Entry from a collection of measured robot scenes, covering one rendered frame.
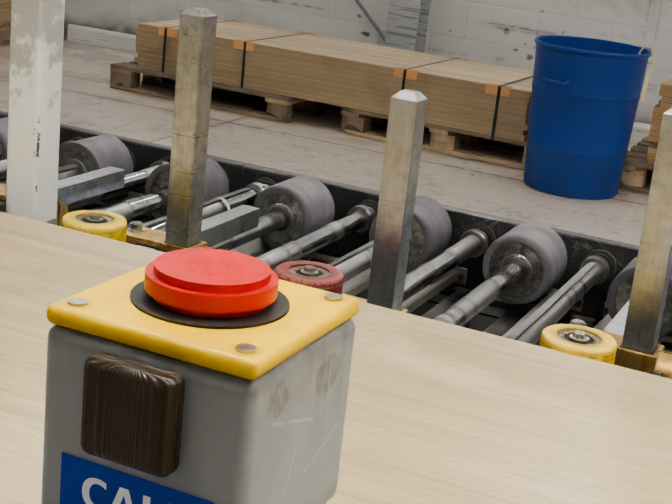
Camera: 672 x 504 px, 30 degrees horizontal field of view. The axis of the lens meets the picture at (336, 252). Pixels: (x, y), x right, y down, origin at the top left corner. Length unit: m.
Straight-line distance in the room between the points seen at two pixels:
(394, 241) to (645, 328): 0.32
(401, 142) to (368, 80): 5.24
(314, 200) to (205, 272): 1.68
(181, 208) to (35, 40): 0.29
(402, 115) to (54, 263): 0.44
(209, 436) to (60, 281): 1.03
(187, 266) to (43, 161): 1.28
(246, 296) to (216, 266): 0.02
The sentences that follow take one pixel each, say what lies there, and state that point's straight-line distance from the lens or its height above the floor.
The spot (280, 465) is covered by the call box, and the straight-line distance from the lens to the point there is 0.37.
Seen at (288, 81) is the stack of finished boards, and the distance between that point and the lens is 6.98.
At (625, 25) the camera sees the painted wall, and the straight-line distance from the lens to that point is 7.64.
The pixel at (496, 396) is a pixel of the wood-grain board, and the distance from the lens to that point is 1.18.
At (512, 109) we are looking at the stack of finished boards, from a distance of 6.46.
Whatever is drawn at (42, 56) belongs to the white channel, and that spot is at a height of 1.09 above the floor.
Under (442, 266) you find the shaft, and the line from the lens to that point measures 1.86.
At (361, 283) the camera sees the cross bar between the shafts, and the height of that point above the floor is 0.74.
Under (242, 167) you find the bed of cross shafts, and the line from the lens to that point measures 2.23.
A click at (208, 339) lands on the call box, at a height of 1.22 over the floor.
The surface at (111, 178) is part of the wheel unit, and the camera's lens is 2.04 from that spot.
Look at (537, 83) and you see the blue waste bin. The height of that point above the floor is 0.50.
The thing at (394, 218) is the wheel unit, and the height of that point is 0.95.
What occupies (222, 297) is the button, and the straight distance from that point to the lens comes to 0.36.
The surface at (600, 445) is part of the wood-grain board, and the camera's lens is 1.12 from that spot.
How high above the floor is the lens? 1.35
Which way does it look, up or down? 17 degrees down
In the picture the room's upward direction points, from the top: 6 degrees clockwise
